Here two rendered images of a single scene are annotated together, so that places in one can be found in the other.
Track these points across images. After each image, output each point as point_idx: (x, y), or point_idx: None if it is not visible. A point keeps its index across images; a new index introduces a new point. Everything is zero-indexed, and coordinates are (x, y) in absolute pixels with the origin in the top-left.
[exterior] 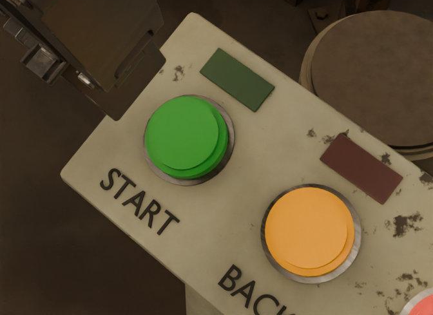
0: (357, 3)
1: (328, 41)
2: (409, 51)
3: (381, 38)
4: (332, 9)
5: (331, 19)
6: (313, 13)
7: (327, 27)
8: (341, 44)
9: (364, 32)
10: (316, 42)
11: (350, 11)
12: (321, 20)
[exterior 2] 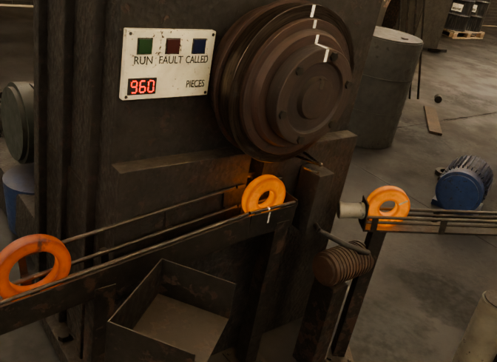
0: (350, 338)
1: (495, 305)
2: (495, 296)
3: (492, 298)
4: (326, 354)
5: (330, 356)
6: (328, 360)
7: (489, 305)
8: (495, 303)
9: (492, 300)
10: (495, 307)
11: (345, 344)
12: (331, 359)
